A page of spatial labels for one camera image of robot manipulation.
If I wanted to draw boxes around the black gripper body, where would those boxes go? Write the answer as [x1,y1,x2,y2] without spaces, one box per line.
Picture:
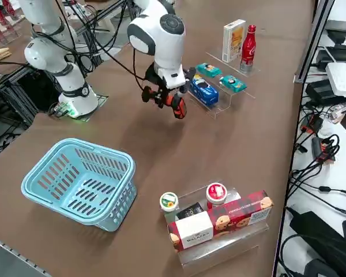
[145,65,170,95]

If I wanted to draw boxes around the orange black barcode scanner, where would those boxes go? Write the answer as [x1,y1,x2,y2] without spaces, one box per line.
[141,85,189,119]

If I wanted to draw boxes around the white yellow Franzzi cookie box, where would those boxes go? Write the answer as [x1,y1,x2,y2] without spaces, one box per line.
[222,18,247,63]

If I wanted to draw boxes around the red Coca-Cola bottle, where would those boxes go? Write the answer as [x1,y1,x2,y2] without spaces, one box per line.
[239,24,257,73]

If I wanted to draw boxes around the light blue shopping basket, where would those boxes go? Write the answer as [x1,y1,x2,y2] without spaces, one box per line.
[21,137,138,233]

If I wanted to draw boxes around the blue Oreo cookie box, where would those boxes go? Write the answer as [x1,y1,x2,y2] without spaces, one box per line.
[189,74,220,105]

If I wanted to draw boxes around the teal snack packet yellow print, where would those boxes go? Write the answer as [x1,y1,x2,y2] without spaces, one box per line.
[195,62,222,78]

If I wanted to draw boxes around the clear acrylic stepped shelf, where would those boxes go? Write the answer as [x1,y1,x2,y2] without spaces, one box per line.
[180,51,262,119]
[163,184,270,268]

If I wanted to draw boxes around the teal snack packet red-dressed girl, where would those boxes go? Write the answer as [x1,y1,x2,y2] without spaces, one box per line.
[219,74,247,93]

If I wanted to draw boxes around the white cup green lid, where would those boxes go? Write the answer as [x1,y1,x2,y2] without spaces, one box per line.
[159,192,180,223]

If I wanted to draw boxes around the white cup red lid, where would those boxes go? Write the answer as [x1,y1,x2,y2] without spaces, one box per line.
[205,182,228,210]

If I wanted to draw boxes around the small black box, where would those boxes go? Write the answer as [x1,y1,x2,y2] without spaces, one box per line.
[175,202,204,222]

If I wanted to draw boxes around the red tartan Walkers cookie box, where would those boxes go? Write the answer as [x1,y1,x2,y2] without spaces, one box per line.
[167,189,274,253]

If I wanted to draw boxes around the grey hub orange ports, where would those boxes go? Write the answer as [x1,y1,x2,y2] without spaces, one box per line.
[300,114,324,134]
[310,137,337,166]

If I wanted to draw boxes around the stacked wooden boards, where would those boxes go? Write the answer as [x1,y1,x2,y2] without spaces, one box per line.
[0,47,12,63]

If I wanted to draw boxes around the black power adapter box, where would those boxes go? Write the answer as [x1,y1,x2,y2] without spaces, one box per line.
[305,78,346,106]

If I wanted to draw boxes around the white power strip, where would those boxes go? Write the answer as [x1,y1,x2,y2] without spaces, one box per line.
[325,62,346,98]

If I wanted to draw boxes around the black flat box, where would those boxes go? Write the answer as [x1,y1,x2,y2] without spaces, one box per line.
[317,44,346,70]

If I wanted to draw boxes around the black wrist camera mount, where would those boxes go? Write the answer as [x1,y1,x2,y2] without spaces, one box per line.
[177,66,197,95]

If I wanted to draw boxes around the aluminium frame post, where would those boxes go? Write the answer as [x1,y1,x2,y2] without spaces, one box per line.
[293,0,337,84]

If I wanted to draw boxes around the black cable with ferrite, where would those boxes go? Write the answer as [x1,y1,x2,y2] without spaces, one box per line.
[288,177,346,196]

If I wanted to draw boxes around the aluminium table rail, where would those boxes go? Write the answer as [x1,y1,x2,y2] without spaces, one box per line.
[0,234,52,277]

